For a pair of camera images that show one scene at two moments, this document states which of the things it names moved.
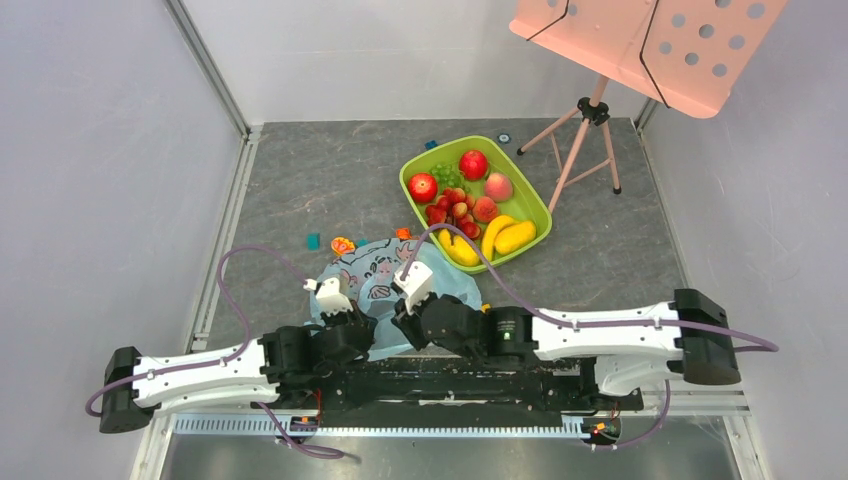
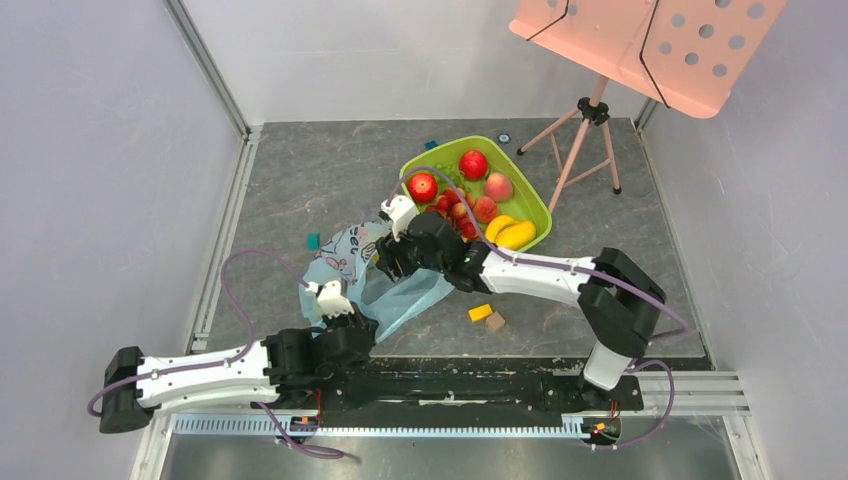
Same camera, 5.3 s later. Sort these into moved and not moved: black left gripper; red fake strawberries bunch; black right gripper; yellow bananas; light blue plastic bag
Moved: black right gripper; light blue plastic bag
Not moved: yellow bananas; black left gripper; red fake strawberries bunch
